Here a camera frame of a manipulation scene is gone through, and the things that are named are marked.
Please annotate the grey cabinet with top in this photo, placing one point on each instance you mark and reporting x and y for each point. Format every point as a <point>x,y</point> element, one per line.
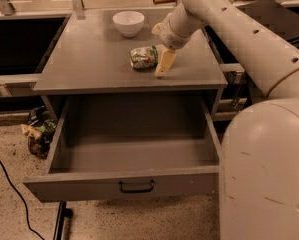
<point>91,57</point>

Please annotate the brown wooden stick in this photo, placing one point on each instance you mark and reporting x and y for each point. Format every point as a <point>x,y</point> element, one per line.
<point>162,1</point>

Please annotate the crushed green 7up can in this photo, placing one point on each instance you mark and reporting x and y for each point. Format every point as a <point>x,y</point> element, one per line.
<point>144,57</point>

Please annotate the black drawer handle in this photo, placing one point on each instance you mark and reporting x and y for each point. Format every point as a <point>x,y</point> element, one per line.
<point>136,188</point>

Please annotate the open grey top drawer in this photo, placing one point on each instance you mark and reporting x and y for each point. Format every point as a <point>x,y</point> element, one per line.
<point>98,143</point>

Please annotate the white ceramic bowl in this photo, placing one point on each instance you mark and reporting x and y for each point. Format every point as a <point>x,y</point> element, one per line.
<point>128,23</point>

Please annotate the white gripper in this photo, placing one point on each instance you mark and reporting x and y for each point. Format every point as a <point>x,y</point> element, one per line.
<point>169,36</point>

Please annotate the black stand leg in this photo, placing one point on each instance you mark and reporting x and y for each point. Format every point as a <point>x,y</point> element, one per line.
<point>63,213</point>

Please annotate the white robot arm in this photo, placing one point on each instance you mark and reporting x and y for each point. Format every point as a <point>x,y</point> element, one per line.
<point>259,163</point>

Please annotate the pile of snack bags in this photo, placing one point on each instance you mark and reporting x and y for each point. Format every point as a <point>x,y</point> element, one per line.
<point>39,131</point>

